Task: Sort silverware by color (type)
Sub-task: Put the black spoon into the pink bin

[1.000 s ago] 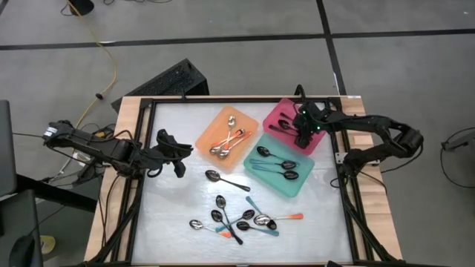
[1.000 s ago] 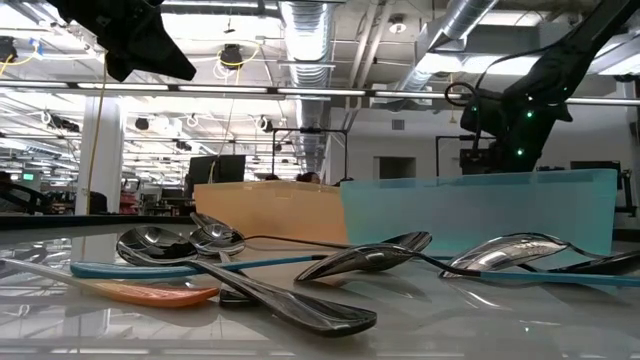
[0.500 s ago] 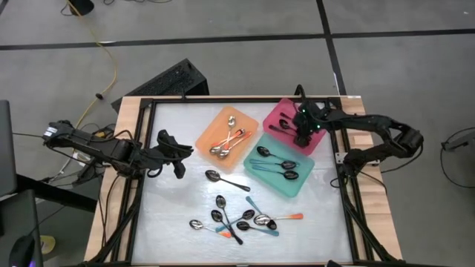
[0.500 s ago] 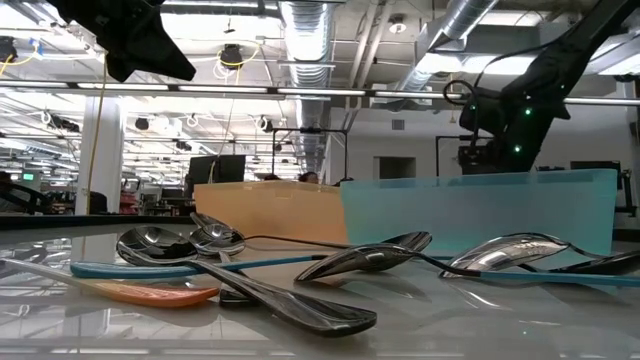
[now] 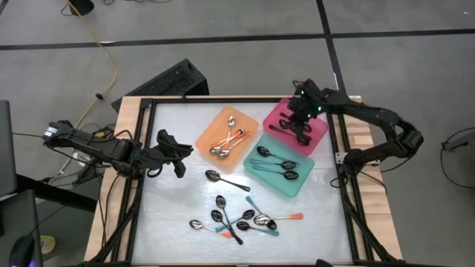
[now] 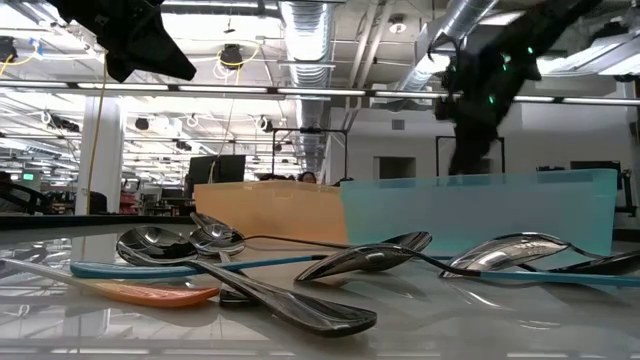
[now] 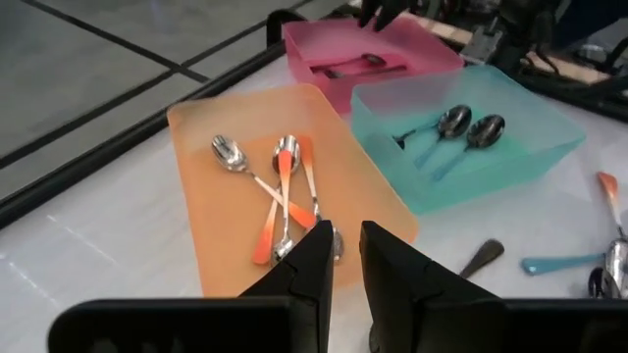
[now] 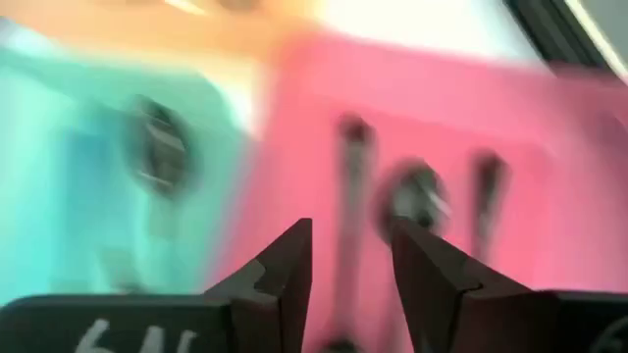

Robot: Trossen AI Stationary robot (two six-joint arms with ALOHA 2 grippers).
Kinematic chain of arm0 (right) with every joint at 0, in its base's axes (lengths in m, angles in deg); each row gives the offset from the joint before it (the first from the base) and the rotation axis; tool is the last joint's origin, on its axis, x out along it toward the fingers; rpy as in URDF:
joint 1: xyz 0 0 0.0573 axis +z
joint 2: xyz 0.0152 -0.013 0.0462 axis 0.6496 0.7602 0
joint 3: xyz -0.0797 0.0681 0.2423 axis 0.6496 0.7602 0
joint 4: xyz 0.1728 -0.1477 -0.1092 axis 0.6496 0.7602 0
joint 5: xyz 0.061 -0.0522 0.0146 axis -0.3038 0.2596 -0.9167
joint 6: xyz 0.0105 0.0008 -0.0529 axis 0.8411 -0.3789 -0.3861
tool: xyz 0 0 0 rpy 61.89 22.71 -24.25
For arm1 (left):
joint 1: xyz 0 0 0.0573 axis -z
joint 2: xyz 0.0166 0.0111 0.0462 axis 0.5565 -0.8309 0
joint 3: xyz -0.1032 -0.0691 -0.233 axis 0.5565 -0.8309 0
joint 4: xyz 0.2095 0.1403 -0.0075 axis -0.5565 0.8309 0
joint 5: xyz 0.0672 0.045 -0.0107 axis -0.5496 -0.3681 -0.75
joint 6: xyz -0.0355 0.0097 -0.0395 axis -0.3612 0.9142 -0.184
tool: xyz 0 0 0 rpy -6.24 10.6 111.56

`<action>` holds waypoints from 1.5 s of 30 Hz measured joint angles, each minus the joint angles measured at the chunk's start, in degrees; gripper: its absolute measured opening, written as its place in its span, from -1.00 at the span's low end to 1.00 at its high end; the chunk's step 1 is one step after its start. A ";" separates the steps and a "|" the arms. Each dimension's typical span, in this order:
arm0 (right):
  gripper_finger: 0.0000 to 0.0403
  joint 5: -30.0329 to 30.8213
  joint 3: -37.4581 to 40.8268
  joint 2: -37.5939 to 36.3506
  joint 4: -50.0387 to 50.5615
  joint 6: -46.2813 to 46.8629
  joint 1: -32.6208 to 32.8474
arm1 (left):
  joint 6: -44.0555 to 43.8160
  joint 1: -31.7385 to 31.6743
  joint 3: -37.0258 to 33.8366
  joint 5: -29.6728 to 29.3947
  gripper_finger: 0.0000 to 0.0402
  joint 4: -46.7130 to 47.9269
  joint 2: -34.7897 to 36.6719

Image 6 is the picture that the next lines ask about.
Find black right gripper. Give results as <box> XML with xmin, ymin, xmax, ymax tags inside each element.
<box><xmin>433</xmin><ymin>43</ymin><xmax>507</xmax><ymax>177</ymax></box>

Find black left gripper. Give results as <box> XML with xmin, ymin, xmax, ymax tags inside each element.
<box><xmin>47</xmin><ymin>0</ymin><xmax>198</xmax><ymax>84</ymax></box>

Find black-handled silver spoon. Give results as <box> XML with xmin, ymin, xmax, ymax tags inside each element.
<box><xmin>115</xmin><ymin>225</ymin><xmax>379</xmax><ymax>338</ymax></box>
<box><xmin>188</xmin><ymin>211</ymin><xmax>386</xmax><ymax>250</ymax></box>
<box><xmin>188</xmin><ymin>227</ymin><xmax>262</xmax><ymax>307</ymax></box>

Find teal plastic tray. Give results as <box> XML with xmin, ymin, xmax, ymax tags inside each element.
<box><xmin>340</xmin><ymin>168</ymin><xmax>619</xmax><ymax>261</ymax></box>

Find black ceiling dome device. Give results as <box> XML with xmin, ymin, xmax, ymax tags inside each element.
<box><xmin>218</xmin><ymin>43</ymin><xmax>245</xmax><ymax>70</ymax></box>

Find white pillar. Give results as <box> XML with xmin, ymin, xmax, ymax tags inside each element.
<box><xmin>74</xmin><ymin>97</ymin><xmax>125</xmax><ymax>216</ymax></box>

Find black computer monitor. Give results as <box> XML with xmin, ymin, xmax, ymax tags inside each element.
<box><xmin>185</xmin><ymin>153</ymin><xmax>247</xmax><ymax>197</ymax></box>

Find black ceiling box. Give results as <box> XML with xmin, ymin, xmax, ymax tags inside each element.
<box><xmin>0</xmin><ymin>35</ymin><xmax>19</xmax><ymax>64</ymax></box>

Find ceiling light panel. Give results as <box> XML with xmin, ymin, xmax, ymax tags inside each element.
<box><xmin>537</xmin><ymin>29</ymin><xmax>640</xmax><ymax>77</ymax></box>

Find black light strip bar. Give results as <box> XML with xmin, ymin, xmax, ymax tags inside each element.
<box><xmin>0</xmin><ymin>78</ymin><xmax>640</xmax><ymax>107</ymax></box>

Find orange plastic tray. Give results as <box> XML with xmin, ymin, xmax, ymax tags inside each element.
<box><xmin>193</xmin><ymin>179</ymin><xmax>350</xmax><ymax>246</ymax></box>

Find orange-handled silver spoon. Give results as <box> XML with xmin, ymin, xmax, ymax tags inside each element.
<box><xmin>0</xmin><ymin>257</ymin><xmax>221</xmax><ymax>309</ymax></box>
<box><xmin>438</xmin><ymin>231</ymin><xmax>621</xmax><ymax>280</ymax></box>

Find smooth silver ventilation duct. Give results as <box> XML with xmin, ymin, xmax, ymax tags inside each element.
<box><xmin>399</xmin><ymin>0</ymin><xmax>501</xmax><ymax>91</ymax></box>

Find corrugated silver ventilation duct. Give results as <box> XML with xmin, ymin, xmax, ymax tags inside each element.
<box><xmin>278</xmin><ymin>0</ymin><xmax>337</xmax><ymax>176</ymax></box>

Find black rig frame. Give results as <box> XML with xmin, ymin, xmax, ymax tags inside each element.
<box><xmin>271</xmin><ymin>127</ymin><xmax>350</xmax><ymax>182</ymax></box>

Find teal-handled silver spoon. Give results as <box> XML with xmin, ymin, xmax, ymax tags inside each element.
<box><xmin>69</xmin><ymin>230</ymin><xmax>434</xmax><ymax>280</ymax></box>
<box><xmin>293</xmin><ymin>243</ymin><xmax>640</xmax><ymax>289</ymax></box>
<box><xmin>519</xmin><ymin>249</ymin><xmax>640</xmax><ymax>276</ymax></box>

